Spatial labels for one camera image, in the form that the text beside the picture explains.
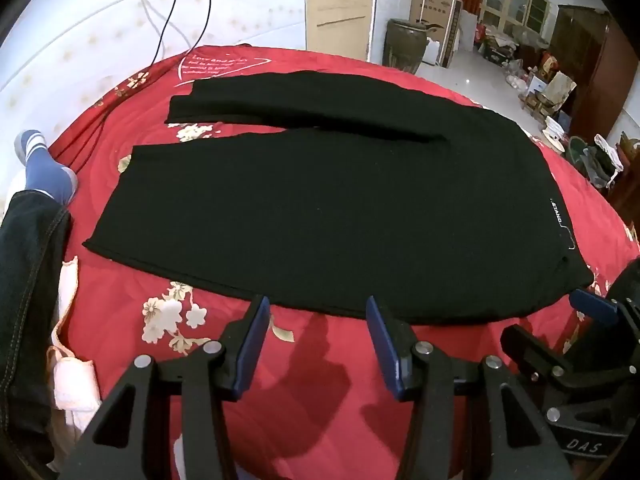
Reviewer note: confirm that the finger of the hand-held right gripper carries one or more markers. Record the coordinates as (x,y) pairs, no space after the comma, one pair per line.
(595,306)
(530,347)

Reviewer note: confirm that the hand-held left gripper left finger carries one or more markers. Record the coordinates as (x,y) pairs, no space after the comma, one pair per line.
(252,345)

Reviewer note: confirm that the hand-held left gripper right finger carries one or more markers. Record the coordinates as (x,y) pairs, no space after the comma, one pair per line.
(385,350)

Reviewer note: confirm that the black pants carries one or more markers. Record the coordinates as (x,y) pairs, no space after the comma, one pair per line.
(325,210)

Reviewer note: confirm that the red floral blanket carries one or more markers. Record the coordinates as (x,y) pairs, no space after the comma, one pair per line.
(320,355)

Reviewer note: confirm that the pile of clothes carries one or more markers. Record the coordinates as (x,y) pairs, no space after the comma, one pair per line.
(602,160)

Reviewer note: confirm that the white and pink cloth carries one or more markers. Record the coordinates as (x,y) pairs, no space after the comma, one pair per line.
(72,380)

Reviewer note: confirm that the person's leg in dark jeans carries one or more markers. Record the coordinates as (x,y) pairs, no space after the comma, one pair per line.
(27,310)

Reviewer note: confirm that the pile of household clutter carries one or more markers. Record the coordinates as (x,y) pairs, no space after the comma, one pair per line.
(530,70)

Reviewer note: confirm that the dark wooden cabinet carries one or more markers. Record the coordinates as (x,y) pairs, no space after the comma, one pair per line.
(595,60)

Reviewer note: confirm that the person's foot in blue sock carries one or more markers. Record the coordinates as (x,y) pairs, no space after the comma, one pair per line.
(47,172)

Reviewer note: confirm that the white plastic container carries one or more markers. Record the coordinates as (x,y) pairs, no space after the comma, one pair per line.
(432,52)

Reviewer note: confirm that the dark ceramic jar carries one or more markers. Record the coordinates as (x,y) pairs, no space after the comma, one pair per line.
(405,47)

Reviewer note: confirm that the window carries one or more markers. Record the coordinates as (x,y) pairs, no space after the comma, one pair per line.
(517,2)

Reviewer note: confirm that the cardboard box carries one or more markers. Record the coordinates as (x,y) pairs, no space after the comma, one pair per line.
(432,7)

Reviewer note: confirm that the brown cardboard panel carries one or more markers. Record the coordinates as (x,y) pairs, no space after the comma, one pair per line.
(340,10)

